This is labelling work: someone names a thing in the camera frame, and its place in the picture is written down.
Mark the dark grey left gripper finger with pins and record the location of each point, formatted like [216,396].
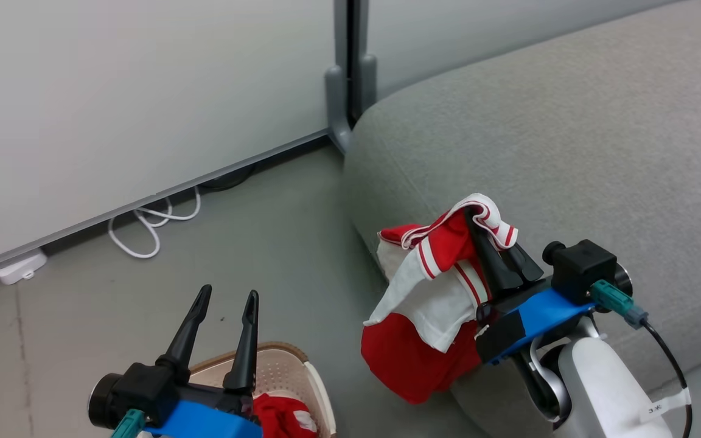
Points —
[243,353]
[185,334]

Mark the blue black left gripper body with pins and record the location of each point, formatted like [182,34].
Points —
[210,423]

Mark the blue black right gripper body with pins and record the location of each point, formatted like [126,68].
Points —
[533,316]

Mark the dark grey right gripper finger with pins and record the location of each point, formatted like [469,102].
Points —
[526,267]
[491,258]

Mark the plain red garment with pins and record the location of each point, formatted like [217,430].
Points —
[277,420]

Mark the red and white striped garment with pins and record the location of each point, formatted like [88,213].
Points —
[411,359]

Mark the beige perforated laundry basket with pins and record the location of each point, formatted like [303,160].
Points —
[279,370]

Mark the grey fabric sofa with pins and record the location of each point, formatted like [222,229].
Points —
[569,152]

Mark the white power adapter box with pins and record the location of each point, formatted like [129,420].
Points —
[19,267]

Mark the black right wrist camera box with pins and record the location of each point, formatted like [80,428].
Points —
[582,267]

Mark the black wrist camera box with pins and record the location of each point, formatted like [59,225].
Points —
[143,389]
[582,267]

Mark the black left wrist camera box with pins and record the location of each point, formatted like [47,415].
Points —
[143,389]

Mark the grey partition bottom rail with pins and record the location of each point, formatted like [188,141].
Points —
[143,202]

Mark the grey partition post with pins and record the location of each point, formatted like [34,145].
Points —
[333,97]

